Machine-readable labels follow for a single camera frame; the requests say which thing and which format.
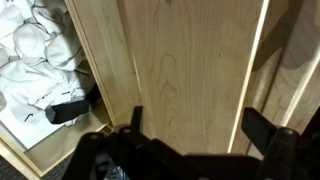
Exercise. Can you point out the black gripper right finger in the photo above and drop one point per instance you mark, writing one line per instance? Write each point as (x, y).
(257, 128)

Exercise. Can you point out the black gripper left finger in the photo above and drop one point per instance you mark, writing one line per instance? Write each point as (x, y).
(136, 118)

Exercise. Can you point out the wooden drawer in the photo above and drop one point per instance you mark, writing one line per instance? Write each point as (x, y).
(41, 158)
(186, 62)

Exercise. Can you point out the black sock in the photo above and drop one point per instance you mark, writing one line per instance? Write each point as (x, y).
(61, 113)

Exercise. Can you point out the white socks pile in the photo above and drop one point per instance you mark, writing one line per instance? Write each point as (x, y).
(42, 63)

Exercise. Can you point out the wooden bed frame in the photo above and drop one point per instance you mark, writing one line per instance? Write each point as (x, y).
(281, 79)

